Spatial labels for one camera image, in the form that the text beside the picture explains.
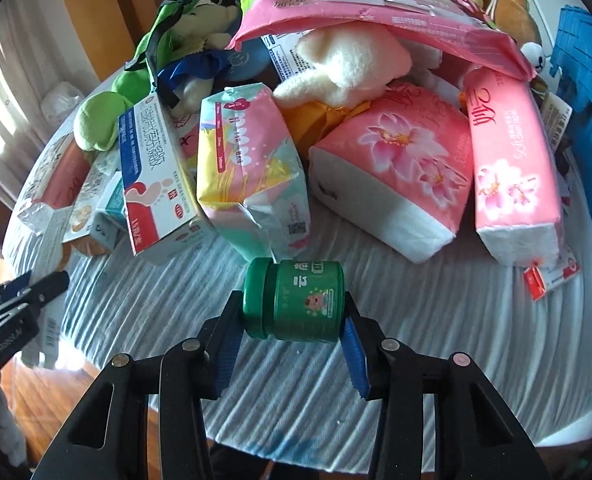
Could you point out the brown teddy bear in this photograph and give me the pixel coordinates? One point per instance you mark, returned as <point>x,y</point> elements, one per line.
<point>512,17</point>

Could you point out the small teal white box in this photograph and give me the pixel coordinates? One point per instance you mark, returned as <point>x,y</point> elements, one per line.
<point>109,216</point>

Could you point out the pastel sanitary pad pack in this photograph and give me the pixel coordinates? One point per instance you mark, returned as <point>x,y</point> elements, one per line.
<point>250,182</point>

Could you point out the pink lotus tissue pack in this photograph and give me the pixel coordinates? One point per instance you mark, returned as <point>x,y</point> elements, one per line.
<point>402,170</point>

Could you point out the large pink green wipes pack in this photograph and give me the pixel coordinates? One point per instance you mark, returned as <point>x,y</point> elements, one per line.
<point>457,27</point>

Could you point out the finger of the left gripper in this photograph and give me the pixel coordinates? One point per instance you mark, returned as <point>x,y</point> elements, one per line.
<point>11,289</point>
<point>34,298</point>

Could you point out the white curtain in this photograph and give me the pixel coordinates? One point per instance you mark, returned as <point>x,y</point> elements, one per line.
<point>39,49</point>

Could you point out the green jar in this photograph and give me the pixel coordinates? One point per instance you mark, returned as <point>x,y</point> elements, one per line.
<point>294,300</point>

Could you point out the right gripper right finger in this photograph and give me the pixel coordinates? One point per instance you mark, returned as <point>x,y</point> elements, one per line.
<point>477,435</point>

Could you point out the pink cherry blossom tissue pack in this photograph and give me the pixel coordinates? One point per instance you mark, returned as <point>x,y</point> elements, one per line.
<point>519,214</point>

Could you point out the white plush toy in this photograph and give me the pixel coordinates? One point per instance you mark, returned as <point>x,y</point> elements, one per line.
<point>350,64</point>

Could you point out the white blue red foot box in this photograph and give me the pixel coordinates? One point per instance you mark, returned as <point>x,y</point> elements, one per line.
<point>163,215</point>

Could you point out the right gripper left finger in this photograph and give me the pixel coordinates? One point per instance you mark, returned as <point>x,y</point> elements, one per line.
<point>105,436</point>

